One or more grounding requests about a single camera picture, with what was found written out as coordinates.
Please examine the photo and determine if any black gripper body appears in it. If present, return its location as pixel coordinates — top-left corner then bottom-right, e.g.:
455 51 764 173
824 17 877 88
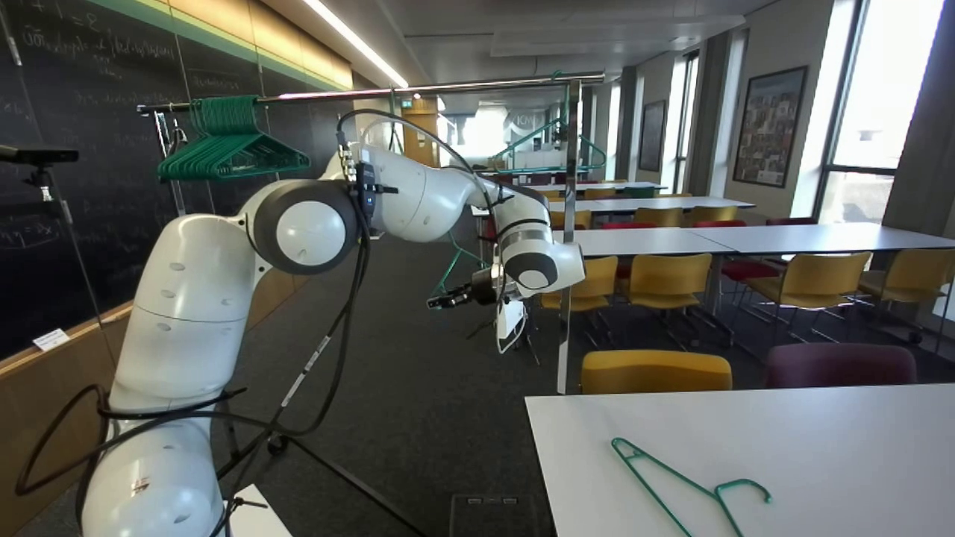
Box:
463 270 509 308

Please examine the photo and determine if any green thin hanger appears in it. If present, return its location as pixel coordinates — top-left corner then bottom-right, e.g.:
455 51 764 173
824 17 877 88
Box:
489 99 571 175
425 237 485 308
577 135 612 184
610 436 776 537

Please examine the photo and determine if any green hanger stack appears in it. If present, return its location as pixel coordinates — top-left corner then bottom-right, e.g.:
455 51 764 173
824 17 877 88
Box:
155 91 313 184

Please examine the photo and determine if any yellow plastic chair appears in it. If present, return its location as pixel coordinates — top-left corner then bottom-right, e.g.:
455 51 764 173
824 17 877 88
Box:
624 252 716 312
864 248 955 312
577 345 739 396
542 252 624 317
633 205 688 229
748 249 873 312
685 203 748 226

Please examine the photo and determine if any long white table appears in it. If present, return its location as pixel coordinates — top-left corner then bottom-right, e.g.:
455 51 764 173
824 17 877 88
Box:
571 226 724 345
697 221 955 330
542 194 755 221
521 178 668 200

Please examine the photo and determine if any wooden door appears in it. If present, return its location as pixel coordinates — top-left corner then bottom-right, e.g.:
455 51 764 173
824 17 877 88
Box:
401 99 449 169

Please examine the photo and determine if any metal clothes rack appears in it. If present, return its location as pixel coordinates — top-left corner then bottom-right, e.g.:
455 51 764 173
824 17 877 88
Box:
134 69 612 396

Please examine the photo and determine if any red chair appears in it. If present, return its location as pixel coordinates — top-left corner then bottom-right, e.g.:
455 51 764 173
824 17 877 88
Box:
716 260 786 288

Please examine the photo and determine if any ceiling light strip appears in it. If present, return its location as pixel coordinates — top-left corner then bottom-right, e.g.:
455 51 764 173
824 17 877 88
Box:
298 0 413 91

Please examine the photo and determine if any white board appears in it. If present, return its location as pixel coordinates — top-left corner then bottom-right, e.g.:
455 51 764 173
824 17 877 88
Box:
224 482 292 537

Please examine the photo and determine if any purple chair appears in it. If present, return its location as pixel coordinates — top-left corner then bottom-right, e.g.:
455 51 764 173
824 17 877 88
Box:
761 340 924 390

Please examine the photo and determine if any black chalkboard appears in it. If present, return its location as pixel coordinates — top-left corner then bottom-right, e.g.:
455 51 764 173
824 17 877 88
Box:
0 0 367 364

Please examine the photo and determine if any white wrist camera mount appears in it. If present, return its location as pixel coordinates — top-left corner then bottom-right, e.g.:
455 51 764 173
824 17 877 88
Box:
492 296 533 357

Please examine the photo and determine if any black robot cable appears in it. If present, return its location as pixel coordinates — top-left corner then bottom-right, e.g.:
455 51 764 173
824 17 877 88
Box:
13 106 486 537

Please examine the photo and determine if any black floor frame bar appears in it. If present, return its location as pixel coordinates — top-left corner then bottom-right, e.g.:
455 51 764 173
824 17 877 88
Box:
209 427 433 537

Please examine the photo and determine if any large framed wall picture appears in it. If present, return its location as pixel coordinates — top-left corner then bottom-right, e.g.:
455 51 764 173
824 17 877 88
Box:
731 63 812 191

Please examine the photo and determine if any wooden wall panel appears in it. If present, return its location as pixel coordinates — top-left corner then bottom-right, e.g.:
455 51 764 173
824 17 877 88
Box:
0 264 307 537

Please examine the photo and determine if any black camera stand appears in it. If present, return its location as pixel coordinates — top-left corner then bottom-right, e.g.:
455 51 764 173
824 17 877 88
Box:
22 160 107 337

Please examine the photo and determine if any black stereo camera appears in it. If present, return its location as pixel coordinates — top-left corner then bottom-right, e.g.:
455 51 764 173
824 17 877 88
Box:
0 142 85 169

